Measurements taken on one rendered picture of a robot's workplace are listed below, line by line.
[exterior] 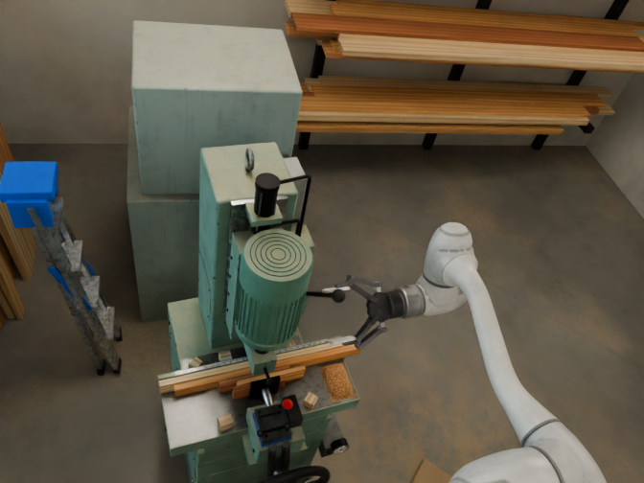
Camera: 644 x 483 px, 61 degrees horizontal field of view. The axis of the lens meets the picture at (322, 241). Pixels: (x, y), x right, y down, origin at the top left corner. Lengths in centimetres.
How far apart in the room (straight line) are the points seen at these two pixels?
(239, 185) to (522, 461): 91
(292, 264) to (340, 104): 223
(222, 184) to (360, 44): 185
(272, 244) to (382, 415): 168
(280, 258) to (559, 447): 72
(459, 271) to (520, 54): 234
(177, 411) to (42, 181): 87
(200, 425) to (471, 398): 172
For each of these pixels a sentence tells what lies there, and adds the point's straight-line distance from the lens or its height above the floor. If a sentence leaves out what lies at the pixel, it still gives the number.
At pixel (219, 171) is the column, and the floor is 152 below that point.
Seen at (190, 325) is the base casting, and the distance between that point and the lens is 202.
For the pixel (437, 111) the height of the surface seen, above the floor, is 63.
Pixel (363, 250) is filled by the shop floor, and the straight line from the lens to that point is 343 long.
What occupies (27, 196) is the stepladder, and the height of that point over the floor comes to 114.
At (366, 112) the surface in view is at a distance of 346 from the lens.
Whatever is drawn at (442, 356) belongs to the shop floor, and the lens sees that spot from 314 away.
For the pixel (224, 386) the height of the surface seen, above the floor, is 94.
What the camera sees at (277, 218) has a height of 152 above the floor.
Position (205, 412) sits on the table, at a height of 90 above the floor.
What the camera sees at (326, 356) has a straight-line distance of 183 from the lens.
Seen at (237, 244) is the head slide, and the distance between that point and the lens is 143.
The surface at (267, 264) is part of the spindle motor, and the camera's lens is 128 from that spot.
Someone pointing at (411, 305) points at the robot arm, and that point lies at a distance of 150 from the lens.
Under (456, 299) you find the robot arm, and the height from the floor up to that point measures 135.
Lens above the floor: 250
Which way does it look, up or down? 47 degrees down
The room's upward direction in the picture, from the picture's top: 15 degrees clockwise
